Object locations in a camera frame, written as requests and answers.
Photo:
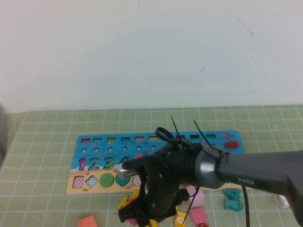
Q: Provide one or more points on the blue number shape puzzle board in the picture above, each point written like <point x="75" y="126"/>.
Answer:
<point x="104" y="144"/>

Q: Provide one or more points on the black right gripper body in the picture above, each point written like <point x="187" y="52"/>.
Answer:
<point x="161" y="184"/>

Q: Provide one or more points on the black zip tie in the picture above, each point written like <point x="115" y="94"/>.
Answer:
<point x="206" y="138"/>
<point x="178" y="132"/>

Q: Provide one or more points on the red fish piece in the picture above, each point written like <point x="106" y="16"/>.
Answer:
<point x="202" y="225"/>

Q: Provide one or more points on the teal fish piece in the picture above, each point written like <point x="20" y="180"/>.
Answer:
<point x="234" y="205"/>

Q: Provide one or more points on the light pink square block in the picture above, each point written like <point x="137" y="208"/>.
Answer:
<point x="198" y="198"/>

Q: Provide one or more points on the teal heart piece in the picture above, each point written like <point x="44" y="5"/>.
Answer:
<point x="122" y="182"/>

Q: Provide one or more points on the orange square block piece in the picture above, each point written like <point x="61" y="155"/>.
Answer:
<point x="87" y="222"/>

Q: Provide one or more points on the pink trapezoid piece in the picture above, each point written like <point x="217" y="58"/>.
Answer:
<point x="197" y="215"/>

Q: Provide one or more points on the teal number four piece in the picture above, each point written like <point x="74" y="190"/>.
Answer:
<point x="233" y="194"/>

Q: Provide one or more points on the yellow number seven piece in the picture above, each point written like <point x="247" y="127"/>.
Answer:
<point x="122" y="204"/>

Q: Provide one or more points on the crimson diamond block piece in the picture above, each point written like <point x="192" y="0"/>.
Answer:
<point x="132" y="221"/>

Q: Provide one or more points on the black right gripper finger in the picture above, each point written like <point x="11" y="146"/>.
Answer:
<point x="144" y="221"/>
<point x="164" y="217"/>

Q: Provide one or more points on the red minus bar piece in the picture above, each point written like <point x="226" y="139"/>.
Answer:
<point x="231" y="144"/>

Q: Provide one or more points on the pink number five piece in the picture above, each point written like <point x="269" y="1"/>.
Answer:
<point x="138" y="156"/>

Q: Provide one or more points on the yellow fish piece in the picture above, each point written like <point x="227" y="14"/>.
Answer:
<point x="180" y="220"/>

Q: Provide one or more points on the white usb charger plug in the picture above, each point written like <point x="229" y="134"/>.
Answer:
<point x="281" y="202"/>

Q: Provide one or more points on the green circle piece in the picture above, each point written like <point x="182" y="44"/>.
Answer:
<point x="106" y="180"/>

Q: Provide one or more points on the green number three piece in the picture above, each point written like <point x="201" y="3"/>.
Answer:
<point x="109" y="163"/>

